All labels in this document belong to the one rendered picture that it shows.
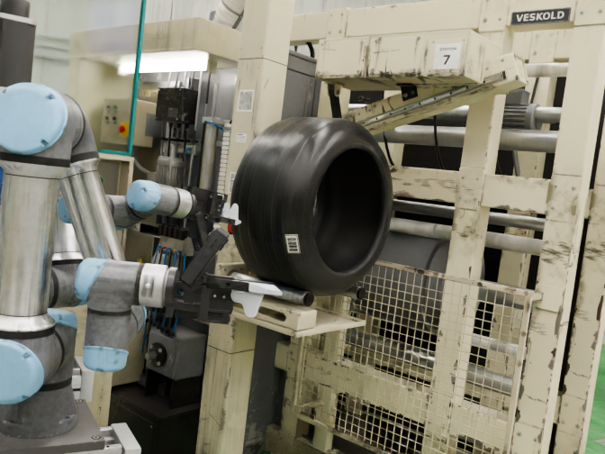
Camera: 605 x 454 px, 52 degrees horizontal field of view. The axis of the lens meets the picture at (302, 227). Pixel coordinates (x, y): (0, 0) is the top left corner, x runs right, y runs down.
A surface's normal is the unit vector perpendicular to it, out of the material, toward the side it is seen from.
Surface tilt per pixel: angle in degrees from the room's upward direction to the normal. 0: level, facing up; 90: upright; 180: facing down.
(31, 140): 82
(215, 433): 90
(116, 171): 90
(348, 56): 90
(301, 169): 72
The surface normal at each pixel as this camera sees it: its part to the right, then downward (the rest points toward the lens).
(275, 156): -0.50, -0.49
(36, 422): 0.33, -0.19
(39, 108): 0.07, -0.05
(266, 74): 0.76, 0.14
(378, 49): -0.64, -0.02
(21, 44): 0.48, 0.12
